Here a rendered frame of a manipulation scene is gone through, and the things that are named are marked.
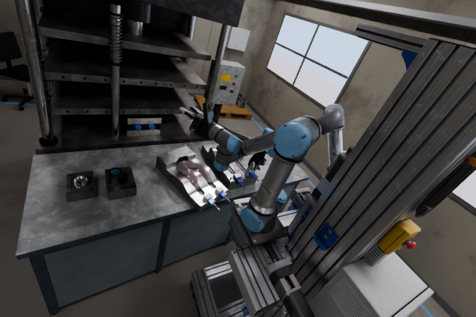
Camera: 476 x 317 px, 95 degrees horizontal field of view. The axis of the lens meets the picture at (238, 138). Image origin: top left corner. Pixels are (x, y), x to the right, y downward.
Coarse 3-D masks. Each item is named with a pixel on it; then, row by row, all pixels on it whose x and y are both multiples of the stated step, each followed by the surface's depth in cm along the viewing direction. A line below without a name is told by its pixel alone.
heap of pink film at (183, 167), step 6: (180, 162) 158; (186, 162) 160; (192, 162) 163; (180, 168) 153; (186, 168) 155; (198, 168) 156; (204, 168) 157; (186, 174) 148; (192, 174) 148; (204, 174) 154; (192, 180) 146; (210, 180) 156; (198, 186) 147
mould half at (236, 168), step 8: (208, 144) 194; (216, 144) 197; (208, 152) 183; (216, 152) 176; (208, 160) 184; (240, 160) 183; (232, 168) 171; (224, 176) 164; (232, 176) 163; (256, 176) 171; (224, 184) 165; (232, 184) 160; (248, 184) 171
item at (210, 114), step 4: (204, 104) 100; (208, 104) 100; (204, 108) 100; (208, 108) 100; (212, 108) 103; (204, 112) 101; (208, 112) 101; (212, 112) 103; (204, 116) 101; (208, 116) 101; (212, 116) 103; (204, 120) 102; (208, 120) 101; (212, 120) 103; (208, 124) 101
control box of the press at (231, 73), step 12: (228, 72) 206; (240, 72) 213; (216, 84) 207; (228, 84) 214; (240, 84) 221; (204, 96) 225; (216, 96) 215; (228, 96) 222; (216, 108) 230; (216, 120) 239
